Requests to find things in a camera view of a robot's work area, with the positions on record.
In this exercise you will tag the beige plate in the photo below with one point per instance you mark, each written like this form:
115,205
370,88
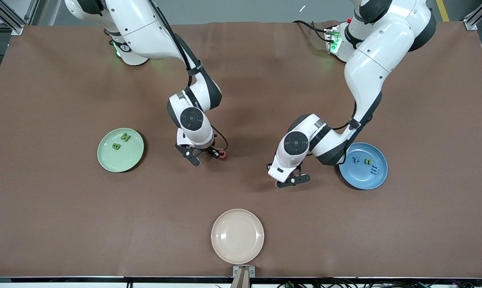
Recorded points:
237,236

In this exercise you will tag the green plate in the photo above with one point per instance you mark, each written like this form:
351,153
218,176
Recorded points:
120,158

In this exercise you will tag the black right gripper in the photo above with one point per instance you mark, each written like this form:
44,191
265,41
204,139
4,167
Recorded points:
209,150

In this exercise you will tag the yellow floor tape line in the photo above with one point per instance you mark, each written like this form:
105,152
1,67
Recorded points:
442,10

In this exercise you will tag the green letter N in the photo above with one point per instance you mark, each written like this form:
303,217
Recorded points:
125,137

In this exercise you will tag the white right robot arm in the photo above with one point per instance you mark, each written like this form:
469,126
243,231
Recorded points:
145,28

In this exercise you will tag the grey metal bracket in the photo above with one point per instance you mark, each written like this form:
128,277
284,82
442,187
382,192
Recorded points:
235,268

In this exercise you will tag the red letter Q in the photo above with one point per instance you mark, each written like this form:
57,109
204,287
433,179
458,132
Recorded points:
224,156

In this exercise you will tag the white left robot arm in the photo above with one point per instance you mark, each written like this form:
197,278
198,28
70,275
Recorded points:
381,56

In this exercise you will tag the blue plate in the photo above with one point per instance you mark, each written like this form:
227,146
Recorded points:
365,178

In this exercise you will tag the aluminium frame profile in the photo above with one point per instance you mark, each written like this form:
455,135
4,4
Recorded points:
17,28
470,24

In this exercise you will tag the brown table cover sheet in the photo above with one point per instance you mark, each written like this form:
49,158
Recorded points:
265,80

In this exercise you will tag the blue letter m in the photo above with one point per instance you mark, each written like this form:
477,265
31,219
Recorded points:
376,170

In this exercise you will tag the beige post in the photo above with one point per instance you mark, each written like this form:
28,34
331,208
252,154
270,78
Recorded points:
241,282

